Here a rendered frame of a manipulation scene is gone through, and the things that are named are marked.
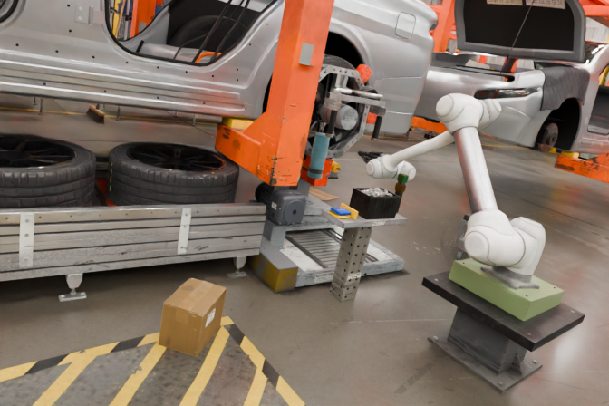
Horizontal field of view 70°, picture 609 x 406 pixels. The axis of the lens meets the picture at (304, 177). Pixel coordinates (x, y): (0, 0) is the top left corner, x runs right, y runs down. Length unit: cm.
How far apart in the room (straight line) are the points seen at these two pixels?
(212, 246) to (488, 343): 129
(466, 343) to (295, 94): 133
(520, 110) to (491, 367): 314
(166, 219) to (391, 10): 192
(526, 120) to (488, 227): 308
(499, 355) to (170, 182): 160
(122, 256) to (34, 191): 42
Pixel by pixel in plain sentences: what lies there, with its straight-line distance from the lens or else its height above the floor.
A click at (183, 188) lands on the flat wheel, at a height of 44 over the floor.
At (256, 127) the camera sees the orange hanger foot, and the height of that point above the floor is 74.
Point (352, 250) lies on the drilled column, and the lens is 216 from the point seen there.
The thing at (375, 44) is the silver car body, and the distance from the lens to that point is 298.
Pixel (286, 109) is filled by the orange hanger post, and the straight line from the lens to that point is 200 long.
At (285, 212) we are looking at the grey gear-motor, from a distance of 236.
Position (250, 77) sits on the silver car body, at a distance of 250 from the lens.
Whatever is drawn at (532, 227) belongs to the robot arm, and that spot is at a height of 64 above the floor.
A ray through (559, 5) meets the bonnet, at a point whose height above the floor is 217.
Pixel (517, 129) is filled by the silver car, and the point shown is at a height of 89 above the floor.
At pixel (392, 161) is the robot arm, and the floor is 70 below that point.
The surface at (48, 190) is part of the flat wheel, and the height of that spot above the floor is 43.
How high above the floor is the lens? 109
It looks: 14 degrees down
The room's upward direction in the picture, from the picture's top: 11 degrees clockwise
